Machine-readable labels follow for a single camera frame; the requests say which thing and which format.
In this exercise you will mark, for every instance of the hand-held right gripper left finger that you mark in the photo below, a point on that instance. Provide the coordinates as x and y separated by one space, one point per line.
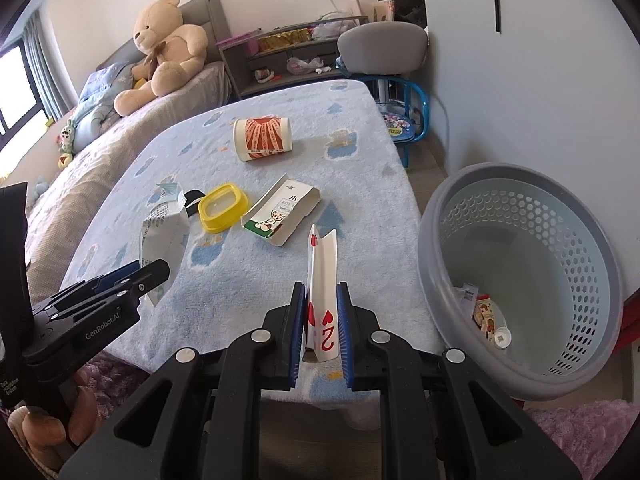
298 330

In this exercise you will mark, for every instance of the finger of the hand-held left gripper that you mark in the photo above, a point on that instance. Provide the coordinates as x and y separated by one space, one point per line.
117 274
145 280

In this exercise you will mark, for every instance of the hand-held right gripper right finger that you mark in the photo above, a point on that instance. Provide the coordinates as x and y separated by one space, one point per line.
344 330

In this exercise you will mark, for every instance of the white wet wipes packet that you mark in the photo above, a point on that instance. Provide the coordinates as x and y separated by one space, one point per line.
162 230

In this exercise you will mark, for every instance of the red heart playing card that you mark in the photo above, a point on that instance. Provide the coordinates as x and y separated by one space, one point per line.
322 270

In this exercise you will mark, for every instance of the grey perforated laundry basket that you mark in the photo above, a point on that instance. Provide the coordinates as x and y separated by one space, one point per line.
435 260

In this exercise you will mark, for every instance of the red white snack packet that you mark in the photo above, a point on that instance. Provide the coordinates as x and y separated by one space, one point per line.
485 316

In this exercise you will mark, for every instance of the white round lid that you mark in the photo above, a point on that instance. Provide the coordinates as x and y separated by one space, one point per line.
501 338

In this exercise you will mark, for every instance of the person's left hand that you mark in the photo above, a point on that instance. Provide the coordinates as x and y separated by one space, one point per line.
80 405

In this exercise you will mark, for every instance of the small black wrapper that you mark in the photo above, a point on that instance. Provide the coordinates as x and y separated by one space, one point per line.
193 200

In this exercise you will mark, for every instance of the yellow plastic lid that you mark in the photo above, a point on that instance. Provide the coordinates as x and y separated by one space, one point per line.
222 207

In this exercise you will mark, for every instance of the small teal plush toy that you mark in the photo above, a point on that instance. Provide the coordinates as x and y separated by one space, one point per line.
40 189

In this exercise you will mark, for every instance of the bed with beige cover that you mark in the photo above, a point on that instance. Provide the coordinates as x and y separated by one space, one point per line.
100 160

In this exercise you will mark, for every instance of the green white paper carton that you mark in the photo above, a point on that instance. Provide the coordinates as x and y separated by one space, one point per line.
280 210

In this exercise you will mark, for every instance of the small green white plush doll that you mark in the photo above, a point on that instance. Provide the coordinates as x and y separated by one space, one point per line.
66 142

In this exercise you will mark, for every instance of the blue printed table cover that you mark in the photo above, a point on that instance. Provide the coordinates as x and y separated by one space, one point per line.
300 160

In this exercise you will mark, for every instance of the red white paper cup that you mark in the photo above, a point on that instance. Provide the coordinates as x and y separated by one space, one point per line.
262 137

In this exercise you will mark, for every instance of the blue printed pillow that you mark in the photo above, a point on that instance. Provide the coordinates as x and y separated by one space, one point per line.
100 90

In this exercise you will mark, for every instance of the blue metal child chair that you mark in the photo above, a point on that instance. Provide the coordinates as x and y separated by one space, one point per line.
405 130

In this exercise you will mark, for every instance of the window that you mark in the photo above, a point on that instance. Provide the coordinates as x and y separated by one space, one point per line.
15 90

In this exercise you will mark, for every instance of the grey curtain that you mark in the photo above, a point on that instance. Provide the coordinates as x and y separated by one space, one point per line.
45 65

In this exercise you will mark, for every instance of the large beige teddy bear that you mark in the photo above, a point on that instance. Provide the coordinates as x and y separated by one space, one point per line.
170 55

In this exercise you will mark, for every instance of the grey storage shelf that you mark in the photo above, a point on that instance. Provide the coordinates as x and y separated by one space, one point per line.
290 85

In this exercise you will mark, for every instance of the pink fluffy rug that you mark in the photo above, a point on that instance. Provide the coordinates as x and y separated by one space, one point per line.
575 435

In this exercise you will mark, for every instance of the pink plastic box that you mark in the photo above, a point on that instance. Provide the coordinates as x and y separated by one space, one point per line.
239 40

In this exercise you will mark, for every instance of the pink plastic bag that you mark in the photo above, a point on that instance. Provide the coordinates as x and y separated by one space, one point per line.
304 65

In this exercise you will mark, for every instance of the grey upholstered headboard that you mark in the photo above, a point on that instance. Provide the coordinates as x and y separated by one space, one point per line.
210 15

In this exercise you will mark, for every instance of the yellow snack packets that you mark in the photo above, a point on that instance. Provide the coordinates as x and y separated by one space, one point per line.
285 40

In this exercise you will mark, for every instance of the grey padded chair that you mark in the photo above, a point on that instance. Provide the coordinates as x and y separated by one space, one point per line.
382 47

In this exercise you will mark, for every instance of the white plastic bag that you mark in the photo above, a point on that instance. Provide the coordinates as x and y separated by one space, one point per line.
327 30

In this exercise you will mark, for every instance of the upright books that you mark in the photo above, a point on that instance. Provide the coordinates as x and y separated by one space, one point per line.
384 10

